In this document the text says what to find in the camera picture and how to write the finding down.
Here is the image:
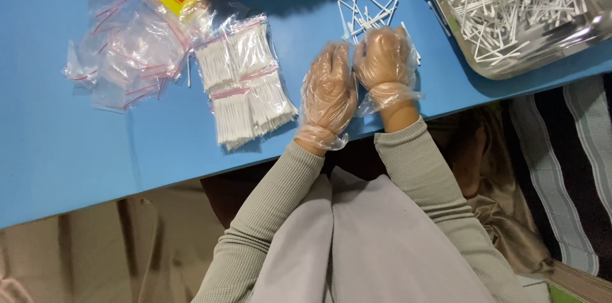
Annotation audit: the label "person's right hand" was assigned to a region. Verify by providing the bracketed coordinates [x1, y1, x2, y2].
[353, 25, 424, 115]

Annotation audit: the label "person's left hand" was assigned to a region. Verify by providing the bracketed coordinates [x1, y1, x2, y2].
[294, 42, 359, 152]

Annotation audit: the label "loose white cotton swabs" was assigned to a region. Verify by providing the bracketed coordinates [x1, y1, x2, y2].
[324, 0, 422, 66]

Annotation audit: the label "filled zip bag of swabs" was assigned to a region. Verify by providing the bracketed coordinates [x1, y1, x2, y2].
[241, 70, 299, 135]
[229, 15, 280, 80]
[209, 87, 256, 152]
[193, 35, 241, 92]

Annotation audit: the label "heap of swabs in tray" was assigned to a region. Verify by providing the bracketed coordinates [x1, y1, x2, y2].
[418, 0, 590, 67]

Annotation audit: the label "metal tray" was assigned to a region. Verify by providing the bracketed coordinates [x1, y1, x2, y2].
[414, 0, 612, 81]

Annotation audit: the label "lilac garment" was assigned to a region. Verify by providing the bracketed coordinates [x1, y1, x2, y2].
[248, 166, 499, 303]

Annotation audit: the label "pile of empty zip bags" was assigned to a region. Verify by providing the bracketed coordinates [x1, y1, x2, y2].
[62, 0, 193, 113]

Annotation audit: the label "striped black and grey cloth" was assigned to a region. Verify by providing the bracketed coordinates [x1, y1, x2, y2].
[506, 73, 612, 277]

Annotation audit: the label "green and tan board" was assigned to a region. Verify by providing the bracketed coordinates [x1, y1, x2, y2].
[545, 261, 612, 303]

